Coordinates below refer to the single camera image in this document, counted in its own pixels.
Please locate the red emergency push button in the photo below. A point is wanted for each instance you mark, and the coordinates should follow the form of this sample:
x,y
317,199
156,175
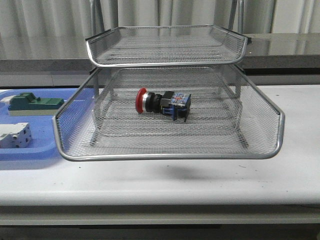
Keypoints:
x,y
173,104

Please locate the silver mesh tray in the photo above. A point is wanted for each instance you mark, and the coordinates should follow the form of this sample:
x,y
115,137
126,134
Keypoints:
x,y
142,46
258,136
215,108

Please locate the blue plastic tray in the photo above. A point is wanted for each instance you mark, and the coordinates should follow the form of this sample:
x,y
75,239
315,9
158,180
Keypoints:
x,y
41,150

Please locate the grey background counter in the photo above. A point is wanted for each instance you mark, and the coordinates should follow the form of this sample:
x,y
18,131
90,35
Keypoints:
x,y
271,59

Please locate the white circuit breaker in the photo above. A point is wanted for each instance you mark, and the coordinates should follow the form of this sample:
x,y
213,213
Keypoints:
x,y
17,135

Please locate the green and beige switch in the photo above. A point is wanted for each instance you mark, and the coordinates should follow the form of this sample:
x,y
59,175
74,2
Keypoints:
x,y
27,104

